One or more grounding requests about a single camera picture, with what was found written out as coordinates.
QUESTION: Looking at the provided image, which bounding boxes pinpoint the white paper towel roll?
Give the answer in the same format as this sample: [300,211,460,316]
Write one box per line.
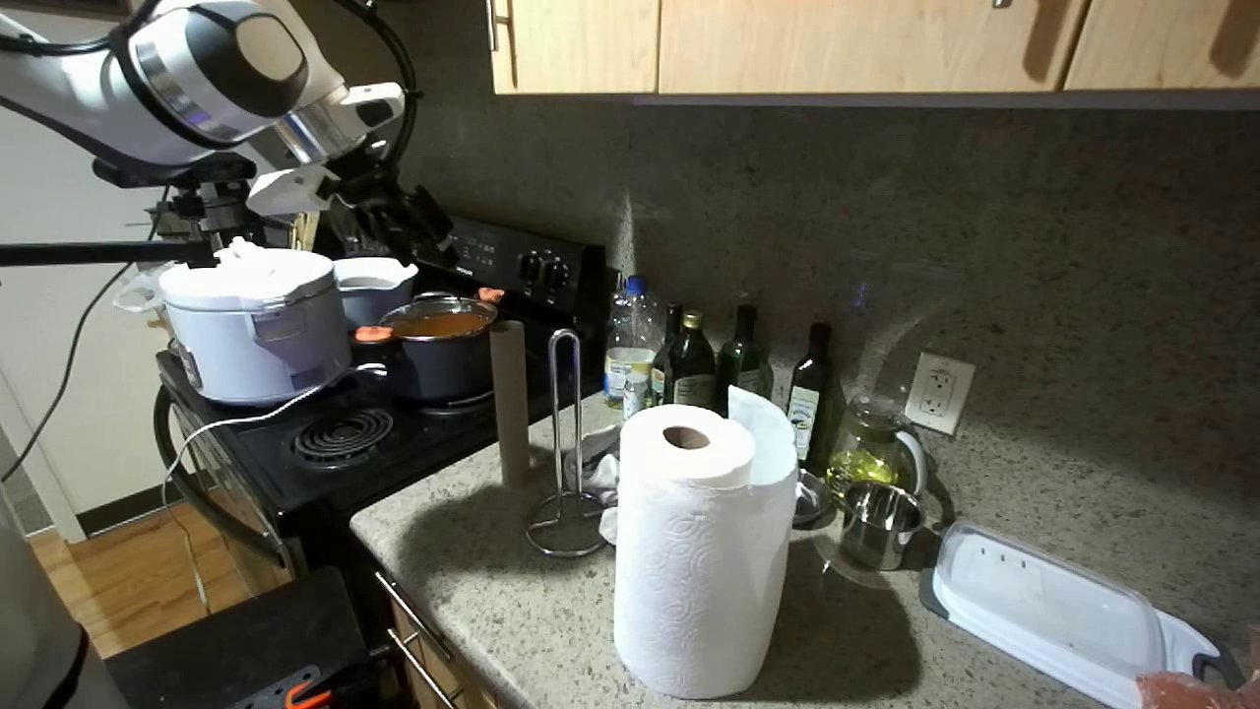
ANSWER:
[610,387,805,701]

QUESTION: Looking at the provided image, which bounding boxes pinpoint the white wall outlet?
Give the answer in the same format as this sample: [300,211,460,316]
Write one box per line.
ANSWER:
[904,346,981,441]

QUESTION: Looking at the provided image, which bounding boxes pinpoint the white plastic tray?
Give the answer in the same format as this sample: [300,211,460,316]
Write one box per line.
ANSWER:
[927,518,1230,709]

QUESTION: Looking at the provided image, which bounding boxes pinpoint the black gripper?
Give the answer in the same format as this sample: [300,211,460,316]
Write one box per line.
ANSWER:
[327,130,460,258]

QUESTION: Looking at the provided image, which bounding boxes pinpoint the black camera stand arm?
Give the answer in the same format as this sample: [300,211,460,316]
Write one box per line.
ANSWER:
[0,181,268,277]

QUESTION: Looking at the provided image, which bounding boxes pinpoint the black electric stove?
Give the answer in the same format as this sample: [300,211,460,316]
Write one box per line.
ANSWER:
[154,194,616,567]

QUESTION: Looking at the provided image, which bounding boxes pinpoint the small dark glass bottle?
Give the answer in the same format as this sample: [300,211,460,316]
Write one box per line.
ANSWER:
[652,303,684,409]

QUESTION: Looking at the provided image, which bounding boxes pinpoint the wooden upper cabinets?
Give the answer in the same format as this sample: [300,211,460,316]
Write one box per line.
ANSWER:
[485,0,1260,109]

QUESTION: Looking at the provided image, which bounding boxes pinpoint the dark bottle white label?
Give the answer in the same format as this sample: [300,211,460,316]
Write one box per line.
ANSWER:
[784,319,849,475]

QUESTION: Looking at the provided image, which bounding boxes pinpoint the black robot cart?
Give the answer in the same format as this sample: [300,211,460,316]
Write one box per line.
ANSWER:
[103,563,400,709]

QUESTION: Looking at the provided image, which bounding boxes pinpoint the slim green glass bottle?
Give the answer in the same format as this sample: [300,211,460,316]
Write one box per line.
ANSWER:
[715,298,776,409]

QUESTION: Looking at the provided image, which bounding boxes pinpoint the black orange clamp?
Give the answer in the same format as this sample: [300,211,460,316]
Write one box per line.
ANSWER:
[280,642,400,709]

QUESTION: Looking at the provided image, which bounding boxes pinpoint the wooden lower cabinet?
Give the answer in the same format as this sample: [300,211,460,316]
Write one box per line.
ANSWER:
[369,563,507,709]

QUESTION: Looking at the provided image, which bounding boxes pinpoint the olive oil bottle gold cap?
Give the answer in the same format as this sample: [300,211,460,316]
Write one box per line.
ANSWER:
[661,307,720,415]

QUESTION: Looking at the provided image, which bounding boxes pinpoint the black power cable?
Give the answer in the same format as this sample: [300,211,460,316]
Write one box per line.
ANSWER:
[0,258,137,485]

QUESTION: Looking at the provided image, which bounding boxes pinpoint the glass cruet with yellow oil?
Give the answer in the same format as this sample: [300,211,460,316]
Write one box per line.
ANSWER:
[824,391,930,500]

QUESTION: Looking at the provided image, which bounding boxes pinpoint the metal paper towel holder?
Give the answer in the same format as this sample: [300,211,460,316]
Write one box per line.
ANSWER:
[523,328,621,563]

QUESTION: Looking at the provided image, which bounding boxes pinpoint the white rice cooker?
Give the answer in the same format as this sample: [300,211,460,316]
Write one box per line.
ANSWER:
[154,237,355,409]

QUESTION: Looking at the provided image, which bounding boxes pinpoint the plastic oil bottle blue cap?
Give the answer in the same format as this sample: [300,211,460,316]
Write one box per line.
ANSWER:
[602,271,670,419]

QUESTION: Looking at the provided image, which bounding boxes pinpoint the white bowl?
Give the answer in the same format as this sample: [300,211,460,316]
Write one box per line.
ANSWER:
[333,253,427,332]

